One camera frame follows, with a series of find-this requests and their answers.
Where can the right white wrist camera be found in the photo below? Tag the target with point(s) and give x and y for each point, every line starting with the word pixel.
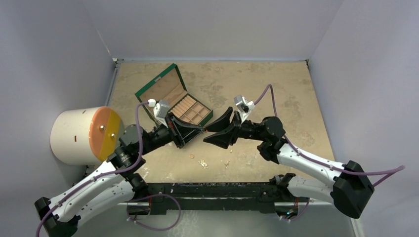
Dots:
pixel 244 107

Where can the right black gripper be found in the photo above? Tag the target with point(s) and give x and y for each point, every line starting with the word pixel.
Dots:
pixel 235 126

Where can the green jewelry box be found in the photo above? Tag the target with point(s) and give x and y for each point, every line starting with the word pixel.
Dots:
pixel 168 86

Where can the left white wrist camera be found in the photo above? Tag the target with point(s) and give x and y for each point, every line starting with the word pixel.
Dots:
pixel 160 110

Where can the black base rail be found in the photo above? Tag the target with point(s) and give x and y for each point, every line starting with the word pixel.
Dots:
pixel 269 197

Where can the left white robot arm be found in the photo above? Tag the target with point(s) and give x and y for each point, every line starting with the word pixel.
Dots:
pixel 115 180

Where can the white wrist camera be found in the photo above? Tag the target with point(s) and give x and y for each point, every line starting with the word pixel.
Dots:
pixel 160 110
pixel 244 107

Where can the green jewelry tray insert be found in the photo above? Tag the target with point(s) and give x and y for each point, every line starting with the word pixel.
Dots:
pixel 191 110

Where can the gold earring cluster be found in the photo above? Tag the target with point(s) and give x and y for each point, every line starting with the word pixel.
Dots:
pixel 203 163

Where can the white cylinder orange face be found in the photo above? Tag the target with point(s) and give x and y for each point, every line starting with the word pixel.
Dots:
pixel 86 136

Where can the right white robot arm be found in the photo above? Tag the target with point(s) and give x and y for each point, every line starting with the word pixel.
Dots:
pixel 345 185

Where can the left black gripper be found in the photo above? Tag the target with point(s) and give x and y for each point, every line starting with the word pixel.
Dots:
pixel 176 129

